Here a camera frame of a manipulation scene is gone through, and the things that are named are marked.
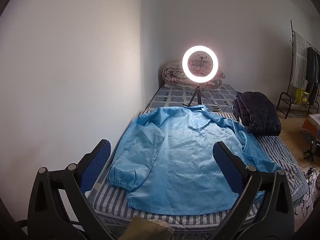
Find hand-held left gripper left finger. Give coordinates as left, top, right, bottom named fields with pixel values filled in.
left=27, top=139, right=112, bottom=240

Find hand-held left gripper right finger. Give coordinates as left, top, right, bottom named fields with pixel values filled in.
left=212, top=141, right=295, bottom=240

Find blue jacket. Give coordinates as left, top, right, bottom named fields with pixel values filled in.
left=107, top=104, right=283, bottom=215

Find dark hanging clothes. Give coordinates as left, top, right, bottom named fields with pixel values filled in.
left=305, top=46, right=320, bottom=105

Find black metal clothes rack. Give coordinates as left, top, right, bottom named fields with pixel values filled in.
left=276, top=20, right=320, bottom=119

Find dark puffer jacket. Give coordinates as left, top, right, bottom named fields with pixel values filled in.
left=233, top=91, right=282, bottom=137

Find olive cloth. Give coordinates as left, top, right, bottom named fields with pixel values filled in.
left=119, top=215, right=174, bottom=240

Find black tripod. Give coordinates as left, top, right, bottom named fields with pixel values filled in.
left=184, top=83, right=203, bottom=107

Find checked blue bed sheet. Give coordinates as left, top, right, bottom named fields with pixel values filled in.
left=145, top=84, right=240, bottom=113

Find orange box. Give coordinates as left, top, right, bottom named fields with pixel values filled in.
left=301, top=114, right=320, bottom=140

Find yellow box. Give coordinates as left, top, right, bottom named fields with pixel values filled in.
left=296, top=89, right=310, bottom=105

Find floral quilt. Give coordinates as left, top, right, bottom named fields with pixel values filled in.
left=162, top=60, right=225, bottom=88

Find striped hanging towel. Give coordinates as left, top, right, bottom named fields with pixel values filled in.
left=292, top=31, right=308, bottom=90

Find black ring light cable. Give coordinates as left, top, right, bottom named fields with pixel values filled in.
left=201, top=95, right=237, bottom=113

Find black floor cables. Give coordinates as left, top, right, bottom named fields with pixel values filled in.
left=292, top=162, right=320, bottom=218

